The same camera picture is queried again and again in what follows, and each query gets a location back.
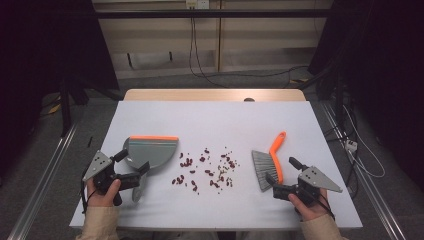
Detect orange brush with grey bristles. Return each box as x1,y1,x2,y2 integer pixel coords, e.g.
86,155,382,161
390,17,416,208
250,130,288,193

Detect metal floor rail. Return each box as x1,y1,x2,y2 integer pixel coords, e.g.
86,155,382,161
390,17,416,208
319,101,408,240
6,123,81,240

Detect right hand-held gripper black cable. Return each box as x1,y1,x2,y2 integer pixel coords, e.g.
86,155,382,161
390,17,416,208
316,188,336,222

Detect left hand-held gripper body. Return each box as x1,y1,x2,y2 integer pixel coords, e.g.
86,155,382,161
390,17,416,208
82,150,142,207

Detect black horizontal bar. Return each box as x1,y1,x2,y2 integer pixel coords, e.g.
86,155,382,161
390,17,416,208
94,9,334,19

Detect black metal stand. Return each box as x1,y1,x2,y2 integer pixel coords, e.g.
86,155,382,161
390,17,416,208
58,76,92,138

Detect person's left hand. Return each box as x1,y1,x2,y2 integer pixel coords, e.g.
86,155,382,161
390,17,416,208
86,178,123,208

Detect white table board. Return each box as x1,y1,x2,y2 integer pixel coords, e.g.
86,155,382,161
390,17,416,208
69,100,363,231

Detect scatter of red beans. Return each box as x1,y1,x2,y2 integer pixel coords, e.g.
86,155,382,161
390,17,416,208
171,146,241,196

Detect hand-held gripper black cable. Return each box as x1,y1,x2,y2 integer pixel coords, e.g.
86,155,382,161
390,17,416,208
316,188,336,222
80,166,101,215

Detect left hand-held gripper black cable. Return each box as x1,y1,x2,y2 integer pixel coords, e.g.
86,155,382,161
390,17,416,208
80,166,101,215

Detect black curtain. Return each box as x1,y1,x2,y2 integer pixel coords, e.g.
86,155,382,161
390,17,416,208
308,0,424,193
0,0,120,179

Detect white wall socket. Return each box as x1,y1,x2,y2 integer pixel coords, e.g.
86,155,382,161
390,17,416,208
185,0,210,10

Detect white cable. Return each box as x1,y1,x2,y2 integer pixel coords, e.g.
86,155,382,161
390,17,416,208
342,104,386,179

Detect wooden table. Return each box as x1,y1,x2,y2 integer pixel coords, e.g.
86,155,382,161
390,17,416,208
123,88,307,102

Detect black hanging cables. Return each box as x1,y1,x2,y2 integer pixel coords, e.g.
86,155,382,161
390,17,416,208
188,16,309,89

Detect grey dustpan with orange edge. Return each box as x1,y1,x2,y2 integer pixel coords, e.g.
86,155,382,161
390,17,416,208
123,135,180,204

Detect person's right hand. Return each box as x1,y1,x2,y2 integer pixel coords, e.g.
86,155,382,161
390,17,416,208
288,188,330,222

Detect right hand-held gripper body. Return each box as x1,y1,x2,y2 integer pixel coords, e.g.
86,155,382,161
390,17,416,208
272,165,344,206

